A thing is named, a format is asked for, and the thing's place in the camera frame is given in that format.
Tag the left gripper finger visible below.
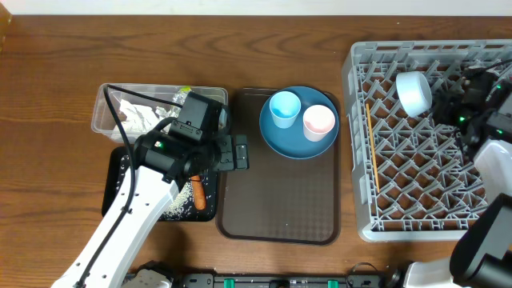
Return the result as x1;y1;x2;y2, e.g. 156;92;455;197
234;134;249;170
214;135;235;172

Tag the orange carrot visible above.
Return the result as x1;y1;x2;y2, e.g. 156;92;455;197
190;175;206;210

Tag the light blue bowl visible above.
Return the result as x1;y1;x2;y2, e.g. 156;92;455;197
395;71;433;117

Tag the white napkin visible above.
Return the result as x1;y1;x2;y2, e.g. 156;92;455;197
117;100;179;137

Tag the white cooked rice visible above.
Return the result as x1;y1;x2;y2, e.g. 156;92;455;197
115;154;213;220

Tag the light blue cup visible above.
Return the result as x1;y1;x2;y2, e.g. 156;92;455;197
269;91;302;129

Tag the pink cup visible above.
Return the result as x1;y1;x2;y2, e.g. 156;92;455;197
302;105;336;142

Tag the foil snack wrapper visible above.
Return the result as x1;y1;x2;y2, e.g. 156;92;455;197
172;86;192;106

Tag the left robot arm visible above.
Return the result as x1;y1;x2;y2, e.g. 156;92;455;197
54;92;248;287

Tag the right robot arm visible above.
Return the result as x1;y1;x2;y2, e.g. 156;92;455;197
388;64;511;287

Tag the grey dishwasher rack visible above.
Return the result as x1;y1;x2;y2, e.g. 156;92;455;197
342;39;511;242

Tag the black plastic tray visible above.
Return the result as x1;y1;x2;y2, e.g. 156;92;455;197
101;146;221;222

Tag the dark blue plate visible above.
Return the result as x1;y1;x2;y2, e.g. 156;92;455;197
259;86;339;159

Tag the brown serving tray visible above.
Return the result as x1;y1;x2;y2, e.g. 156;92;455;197
216;88;341;246

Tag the clear plastic bin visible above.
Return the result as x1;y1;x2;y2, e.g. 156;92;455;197
91;83;228;143

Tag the wooden chopstick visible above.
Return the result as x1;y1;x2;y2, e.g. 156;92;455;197
365;103;380;194

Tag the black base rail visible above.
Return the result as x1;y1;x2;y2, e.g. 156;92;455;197
123;262;401;288

